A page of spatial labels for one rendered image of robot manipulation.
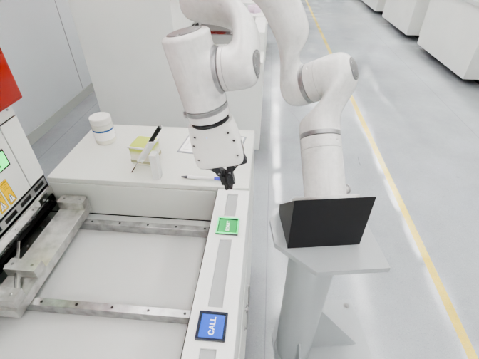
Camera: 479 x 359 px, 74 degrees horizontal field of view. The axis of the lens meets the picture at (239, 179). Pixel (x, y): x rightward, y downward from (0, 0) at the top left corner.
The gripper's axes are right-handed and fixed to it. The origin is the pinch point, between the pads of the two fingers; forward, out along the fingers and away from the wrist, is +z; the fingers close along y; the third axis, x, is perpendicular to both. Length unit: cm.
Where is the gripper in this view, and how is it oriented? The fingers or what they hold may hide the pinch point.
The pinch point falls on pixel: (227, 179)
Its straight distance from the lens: 71.0
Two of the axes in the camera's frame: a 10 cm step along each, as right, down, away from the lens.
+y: 9.7, -1.1, -1.9
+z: 2.1, 7.8, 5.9
